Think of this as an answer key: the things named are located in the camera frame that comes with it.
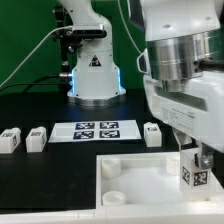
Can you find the white obstacle fixture rail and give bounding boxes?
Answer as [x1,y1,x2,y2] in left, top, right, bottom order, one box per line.
[0,202,224,224]

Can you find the black cable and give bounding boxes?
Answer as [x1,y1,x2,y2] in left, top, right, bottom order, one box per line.
[0,74,73,93]

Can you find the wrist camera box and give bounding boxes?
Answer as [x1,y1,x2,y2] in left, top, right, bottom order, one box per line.
[137,50,149,74]

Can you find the white sheet with tags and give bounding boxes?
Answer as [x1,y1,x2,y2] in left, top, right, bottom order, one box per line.
[49,120,141,143]

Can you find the black camera on stand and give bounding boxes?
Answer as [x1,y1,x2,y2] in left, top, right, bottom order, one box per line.
[52,6,107,91]

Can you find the white square table top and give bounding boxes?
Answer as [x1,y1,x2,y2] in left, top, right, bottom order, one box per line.
[96,152,224,207]

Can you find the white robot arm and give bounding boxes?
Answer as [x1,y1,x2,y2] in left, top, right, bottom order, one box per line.
[58,0,224,168]

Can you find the white camera cable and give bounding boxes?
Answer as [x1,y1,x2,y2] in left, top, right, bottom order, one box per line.
[0,25,74,88]

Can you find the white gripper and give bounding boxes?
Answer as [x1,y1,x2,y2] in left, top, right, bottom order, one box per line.
[143,72,224,169]

